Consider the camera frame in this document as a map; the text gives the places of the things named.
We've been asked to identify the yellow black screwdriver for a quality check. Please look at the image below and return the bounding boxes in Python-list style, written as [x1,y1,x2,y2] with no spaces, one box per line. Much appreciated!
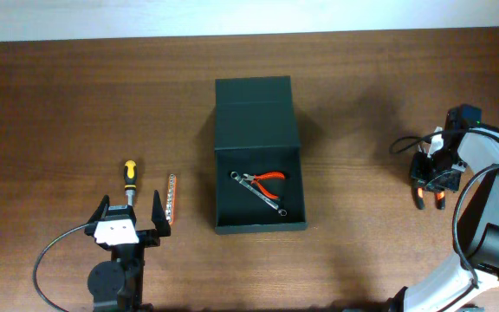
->
[123,160,138,206]

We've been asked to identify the black open gift box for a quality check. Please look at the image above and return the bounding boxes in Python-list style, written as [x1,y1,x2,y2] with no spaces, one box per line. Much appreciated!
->
[214,76,308,235]

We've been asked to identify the small orange-handled cutting pliers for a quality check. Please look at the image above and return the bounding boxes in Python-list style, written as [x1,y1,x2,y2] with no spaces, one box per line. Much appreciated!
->
[243,172,286,200]

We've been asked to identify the black orange long-nose pliers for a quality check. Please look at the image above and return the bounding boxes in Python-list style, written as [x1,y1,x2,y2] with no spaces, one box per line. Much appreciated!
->
[412,185,446,210]

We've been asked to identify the orange socket bit rail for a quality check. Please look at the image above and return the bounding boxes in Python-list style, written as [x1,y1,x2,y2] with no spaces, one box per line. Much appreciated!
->
[165,174,177,224]

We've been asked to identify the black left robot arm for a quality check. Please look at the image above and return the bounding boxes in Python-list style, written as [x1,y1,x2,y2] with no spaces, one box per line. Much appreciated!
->
[84,192,171,311]

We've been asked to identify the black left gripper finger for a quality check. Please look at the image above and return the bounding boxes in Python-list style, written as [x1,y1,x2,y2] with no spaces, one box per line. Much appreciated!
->
[151,190,166,231]
[87,195,110,224]

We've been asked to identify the chrome double ring wrench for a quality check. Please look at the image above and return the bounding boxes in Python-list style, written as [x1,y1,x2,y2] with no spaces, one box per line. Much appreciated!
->
[230,171,288,217]

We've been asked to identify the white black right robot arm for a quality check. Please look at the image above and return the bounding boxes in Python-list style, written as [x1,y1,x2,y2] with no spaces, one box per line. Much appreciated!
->
[382,104,499,311]

